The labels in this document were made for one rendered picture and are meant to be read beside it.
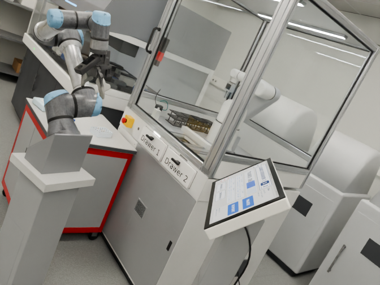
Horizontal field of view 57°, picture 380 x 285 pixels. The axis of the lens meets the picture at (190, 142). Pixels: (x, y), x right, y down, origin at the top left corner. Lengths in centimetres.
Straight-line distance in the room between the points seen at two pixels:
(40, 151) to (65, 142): 11
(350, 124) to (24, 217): 413
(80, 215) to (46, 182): 90
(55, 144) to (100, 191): 88
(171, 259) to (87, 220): 72
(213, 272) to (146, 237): 77
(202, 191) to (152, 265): 58
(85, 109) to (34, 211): 52
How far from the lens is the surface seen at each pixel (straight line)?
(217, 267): 157
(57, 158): 167
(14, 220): 189
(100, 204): 250
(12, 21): 609
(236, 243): 151
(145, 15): 287
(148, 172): 227
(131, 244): 238
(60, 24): 160
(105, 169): 235
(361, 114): 499
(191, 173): 192
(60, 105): 171
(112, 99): 295
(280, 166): 226
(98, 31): 155
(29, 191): 177
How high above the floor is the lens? 152
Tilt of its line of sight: 14 degrees down
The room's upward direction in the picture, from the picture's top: 24 degrees clockwise
